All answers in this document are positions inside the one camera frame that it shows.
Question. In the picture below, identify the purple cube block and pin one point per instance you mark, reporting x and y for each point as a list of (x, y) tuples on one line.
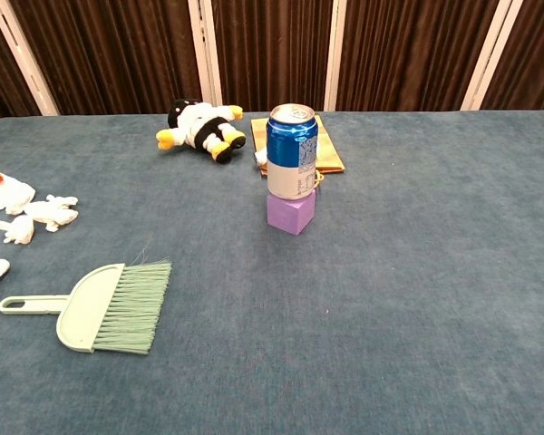
[(290, 215)]

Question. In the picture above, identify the blue white drink can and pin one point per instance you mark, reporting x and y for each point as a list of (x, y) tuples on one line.
[(290, 154)]

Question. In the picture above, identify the brown paper bag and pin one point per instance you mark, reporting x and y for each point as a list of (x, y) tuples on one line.
[(331, 151)]

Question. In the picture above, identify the black white penguin plush toy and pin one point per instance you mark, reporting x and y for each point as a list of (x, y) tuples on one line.
[(199, 127)]

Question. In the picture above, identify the blue table mat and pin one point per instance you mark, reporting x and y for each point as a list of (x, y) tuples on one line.
[(390, 294)]

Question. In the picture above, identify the brown curtain panel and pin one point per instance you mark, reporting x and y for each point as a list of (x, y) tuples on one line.
[(272, 50), (118, 54), (412, 54), (535, 54), (0, 81)]

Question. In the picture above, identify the mint green hand brush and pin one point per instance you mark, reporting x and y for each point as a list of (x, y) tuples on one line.
[(104, 308)]

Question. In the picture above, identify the white partition frame post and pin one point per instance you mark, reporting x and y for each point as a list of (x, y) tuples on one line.
[(205, 50), (335, 54), (490, 54), (22, 54)]

